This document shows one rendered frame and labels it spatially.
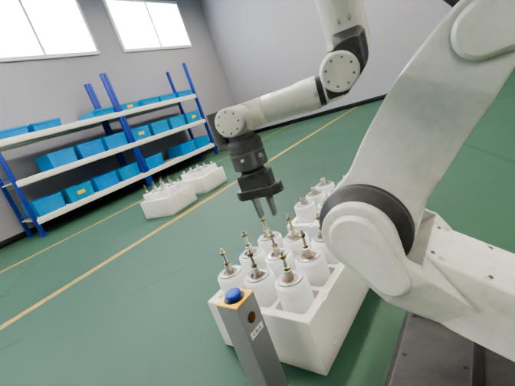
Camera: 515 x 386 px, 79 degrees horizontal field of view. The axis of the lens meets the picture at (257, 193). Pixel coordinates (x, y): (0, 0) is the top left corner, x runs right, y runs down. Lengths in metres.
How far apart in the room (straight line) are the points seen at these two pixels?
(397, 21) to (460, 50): 6.67
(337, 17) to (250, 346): 0.74
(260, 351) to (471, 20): 0.76
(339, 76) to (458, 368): 0.58
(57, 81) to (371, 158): 6.09
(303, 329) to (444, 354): 0.33
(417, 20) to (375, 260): 6.63
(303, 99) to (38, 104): 5.63
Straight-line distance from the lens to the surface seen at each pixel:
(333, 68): 0.68
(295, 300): 0.90
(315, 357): 0.96
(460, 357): 0.75
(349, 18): 0.70
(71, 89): 6.42
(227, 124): 0.73
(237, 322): 0.80
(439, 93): 0.42
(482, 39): 0.40
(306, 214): 1.40
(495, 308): 0.56
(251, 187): 0.79
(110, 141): 5.61
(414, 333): 0.79
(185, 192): 3.28
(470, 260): 0.56
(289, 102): 0.72
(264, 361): 0.89
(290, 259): 1.04
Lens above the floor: 0.73
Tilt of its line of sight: 15 degrees down
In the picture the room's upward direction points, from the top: 19 degrees counter-clockwise
